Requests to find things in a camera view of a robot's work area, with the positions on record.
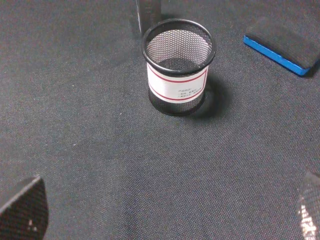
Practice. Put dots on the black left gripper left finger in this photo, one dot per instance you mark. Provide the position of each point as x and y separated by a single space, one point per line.
24 211

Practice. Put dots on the black mesh pen cup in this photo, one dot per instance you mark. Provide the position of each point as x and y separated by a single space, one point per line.
178 53

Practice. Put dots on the black pump bottle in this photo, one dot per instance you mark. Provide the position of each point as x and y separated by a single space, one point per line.
148 14

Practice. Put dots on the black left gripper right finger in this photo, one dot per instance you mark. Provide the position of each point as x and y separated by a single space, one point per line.
308 207

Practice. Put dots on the blue felt board eraser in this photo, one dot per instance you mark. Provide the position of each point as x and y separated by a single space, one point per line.
284 46

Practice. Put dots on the black table cloth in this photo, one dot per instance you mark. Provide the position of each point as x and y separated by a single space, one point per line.
74 109

